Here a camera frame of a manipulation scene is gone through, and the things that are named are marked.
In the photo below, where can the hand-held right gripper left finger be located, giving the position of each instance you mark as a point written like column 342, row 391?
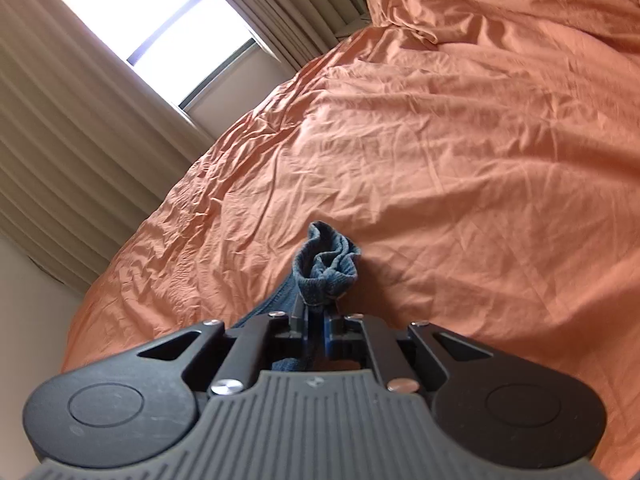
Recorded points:
column 299, row 331

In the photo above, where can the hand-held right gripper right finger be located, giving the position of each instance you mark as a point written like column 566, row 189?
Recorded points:
column 328, row 334

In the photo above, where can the blue denim pants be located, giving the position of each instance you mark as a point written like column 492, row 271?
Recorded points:
column 325, row 260

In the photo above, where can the bed with orange sheet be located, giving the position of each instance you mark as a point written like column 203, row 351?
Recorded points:
column 450, row 160

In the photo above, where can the wide beige curtain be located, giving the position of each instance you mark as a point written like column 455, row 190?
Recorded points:
column 75, row 125

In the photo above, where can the narrow beige curtain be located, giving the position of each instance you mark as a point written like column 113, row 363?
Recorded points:
column 295, row 5

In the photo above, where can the window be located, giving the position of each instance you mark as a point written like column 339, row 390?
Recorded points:
column 150, row 10

